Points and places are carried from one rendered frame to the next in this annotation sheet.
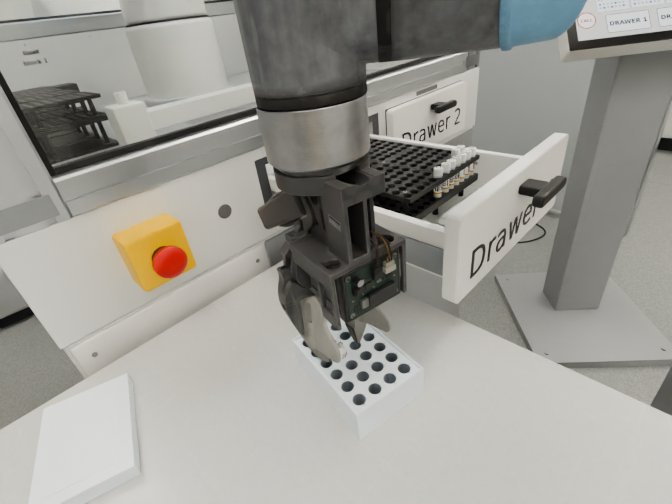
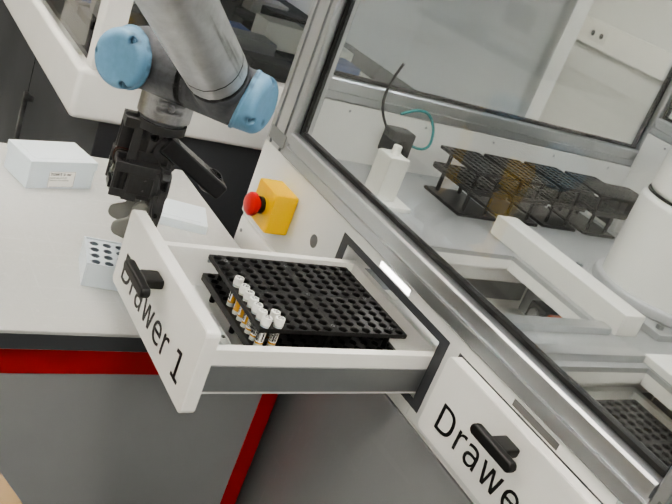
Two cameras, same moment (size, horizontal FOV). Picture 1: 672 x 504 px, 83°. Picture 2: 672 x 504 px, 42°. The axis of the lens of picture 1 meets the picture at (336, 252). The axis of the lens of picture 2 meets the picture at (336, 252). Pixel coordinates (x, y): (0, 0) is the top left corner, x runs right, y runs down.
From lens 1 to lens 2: 133 cm
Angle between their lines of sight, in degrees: 82
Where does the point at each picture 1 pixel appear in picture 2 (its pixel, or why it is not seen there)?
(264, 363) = not seen: hidden behind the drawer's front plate
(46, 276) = (262, 170)
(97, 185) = (298, 153)
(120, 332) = (250, 235)
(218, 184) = (323, 218)
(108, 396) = (193, 218)
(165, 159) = (317, 170)
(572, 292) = not seen: outside the picture
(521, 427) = (18, 290)
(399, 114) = (455, 371)
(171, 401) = (174, 236)
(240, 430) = not seen: hidden behind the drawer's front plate
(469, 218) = (134, 218)
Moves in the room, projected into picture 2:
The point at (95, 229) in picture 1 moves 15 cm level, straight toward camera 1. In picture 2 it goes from (282, 171) to (200, 153)
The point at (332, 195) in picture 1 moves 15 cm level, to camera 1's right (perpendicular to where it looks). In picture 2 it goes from (131, 114) to (79, 134)
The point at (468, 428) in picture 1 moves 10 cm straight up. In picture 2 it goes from (41, 279) to (57, 217)
